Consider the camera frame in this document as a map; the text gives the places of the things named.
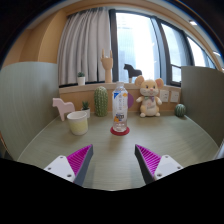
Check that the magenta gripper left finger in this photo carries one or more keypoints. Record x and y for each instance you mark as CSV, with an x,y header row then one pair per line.
x,y
73,167

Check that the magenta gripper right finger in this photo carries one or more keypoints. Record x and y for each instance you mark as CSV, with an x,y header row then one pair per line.
x,y
153,166

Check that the clear plastic water bottle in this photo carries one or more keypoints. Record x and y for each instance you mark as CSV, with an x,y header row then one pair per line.
x,y
120,107

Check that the pale yellow cup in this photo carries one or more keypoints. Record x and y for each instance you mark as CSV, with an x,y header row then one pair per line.
x,y
78,122

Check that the red round coaster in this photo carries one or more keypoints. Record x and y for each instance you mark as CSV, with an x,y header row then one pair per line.
x,y
120,133

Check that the pink wooden horse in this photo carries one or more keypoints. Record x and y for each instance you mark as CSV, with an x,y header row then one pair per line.
x,y
63,107

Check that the round green ceramic cactus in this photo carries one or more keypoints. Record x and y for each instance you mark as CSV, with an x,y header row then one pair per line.
x,y
180,110

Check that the small potted plant on desk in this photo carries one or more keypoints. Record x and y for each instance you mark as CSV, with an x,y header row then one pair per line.
x,y
86,108

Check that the plush mouse toy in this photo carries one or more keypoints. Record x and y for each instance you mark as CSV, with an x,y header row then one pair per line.
x,y
149,99

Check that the purple round number sign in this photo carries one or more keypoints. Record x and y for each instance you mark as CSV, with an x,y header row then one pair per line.
x,y
130,100

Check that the tall green ceramic cactus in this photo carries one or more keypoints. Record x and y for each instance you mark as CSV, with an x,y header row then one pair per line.
x,y
101,101

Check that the white potted plant on sill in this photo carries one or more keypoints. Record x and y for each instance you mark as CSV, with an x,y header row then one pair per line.
x,y
81,79

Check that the left green partition panel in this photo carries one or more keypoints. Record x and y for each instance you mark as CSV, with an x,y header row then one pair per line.
x,y
27,90

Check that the green partition panel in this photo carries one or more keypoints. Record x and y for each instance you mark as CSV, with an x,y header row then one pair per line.
x,y
202,92
27,90

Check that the right green partition panel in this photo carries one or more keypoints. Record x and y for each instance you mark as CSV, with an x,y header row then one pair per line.
x,y
202,92

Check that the black wooden horse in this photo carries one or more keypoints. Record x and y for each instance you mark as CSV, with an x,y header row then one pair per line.
x,y
132,72

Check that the wooden hand model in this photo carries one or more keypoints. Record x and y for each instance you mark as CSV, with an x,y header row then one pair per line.
x,y
107,63

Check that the white wall socket left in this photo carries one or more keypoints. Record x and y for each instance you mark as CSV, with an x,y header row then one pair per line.
x,y
164,95

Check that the white wall socket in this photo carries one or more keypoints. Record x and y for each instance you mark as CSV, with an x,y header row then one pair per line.
x,y
164,95
174,97

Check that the white wall socket right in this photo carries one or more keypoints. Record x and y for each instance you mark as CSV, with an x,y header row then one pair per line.
x,y
174,97

